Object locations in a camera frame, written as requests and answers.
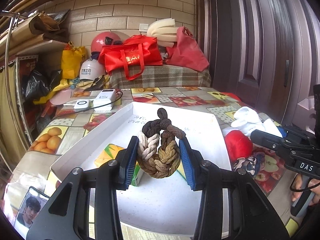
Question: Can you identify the red plush apple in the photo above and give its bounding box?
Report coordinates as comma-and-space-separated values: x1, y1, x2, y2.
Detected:
225, 130, 253, 163

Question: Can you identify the braided brown rope toy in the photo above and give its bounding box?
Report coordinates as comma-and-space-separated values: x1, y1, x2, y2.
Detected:
137, 108, 185, 179

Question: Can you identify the yellow green sponge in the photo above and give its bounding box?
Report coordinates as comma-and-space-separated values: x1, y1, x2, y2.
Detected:
285, 218, 299, 237

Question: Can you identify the smartphone with photo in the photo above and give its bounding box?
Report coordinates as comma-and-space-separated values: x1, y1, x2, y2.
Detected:
14, 186, 49, 239

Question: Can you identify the white shallow tray box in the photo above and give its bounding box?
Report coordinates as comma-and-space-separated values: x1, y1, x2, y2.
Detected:
51, 102, 231, 235

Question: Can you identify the flat red gift bag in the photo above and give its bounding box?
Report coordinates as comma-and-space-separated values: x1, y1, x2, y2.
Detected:
220, 92, 241, 101

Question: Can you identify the fruit pattern tablecloth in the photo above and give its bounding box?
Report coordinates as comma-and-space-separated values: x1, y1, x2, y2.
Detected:
4, 87, 301, 240

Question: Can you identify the dark wooden door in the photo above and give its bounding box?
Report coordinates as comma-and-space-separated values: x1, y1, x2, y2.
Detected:
196, 0, 319, 129

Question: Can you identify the white power bank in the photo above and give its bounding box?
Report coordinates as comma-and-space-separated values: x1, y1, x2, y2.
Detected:
93, 89, 116, 112

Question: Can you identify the black plastic bag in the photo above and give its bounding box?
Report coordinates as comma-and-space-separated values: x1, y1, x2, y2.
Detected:
21, 69, 62, 101

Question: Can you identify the dark red fabric bag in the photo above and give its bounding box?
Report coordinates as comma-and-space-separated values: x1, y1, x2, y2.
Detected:
165, 27, 209, 72

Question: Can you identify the white safety helmet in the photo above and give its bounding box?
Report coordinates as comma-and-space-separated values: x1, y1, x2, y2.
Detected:
79, 59, 106, 81

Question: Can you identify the yellow shopping bag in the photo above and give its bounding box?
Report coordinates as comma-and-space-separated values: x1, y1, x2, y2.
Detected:
61, 41, 87, 80

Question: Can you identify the plaid blanket covered bench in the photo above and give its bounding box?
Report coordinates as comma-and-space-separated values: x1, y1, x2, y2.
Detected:
109, 65, 211, 89

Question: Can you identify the glossy red tote bag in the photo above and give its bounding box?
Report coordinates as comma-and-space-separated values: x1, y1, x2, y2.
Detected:
98, 35, 163, 81

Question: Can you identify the cream foam roll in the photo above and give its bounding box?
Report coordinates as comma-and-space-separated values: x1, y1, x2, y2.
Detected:
146, 18, 178, 48

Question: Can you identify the pink red helmet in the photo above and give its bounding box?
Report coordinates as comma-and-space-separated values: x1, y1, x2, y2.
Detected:
91, 31, 123, 53

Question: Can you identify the black camera module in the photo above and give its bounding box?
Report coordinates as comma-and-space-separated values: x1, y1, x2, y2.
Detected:
313, 84, 320, 138

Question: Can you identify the white round wireless charger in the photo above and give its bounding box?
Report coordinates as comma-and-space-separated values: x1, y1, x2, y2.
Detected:
63, 99, 90, 112

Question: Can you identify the black cable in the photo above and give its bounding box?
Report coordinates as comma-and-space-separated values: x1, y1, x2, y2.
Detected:
56, 89, 124, 113

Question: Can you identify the wooden wall shelf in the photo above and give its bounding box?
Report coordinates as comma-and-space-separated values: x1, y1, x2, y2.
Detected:
0, 8, 72, 63

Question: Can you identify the wall light switch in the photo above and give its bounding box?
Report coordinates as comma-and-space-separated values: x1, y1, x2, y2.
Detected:
139, 23, 149, 33

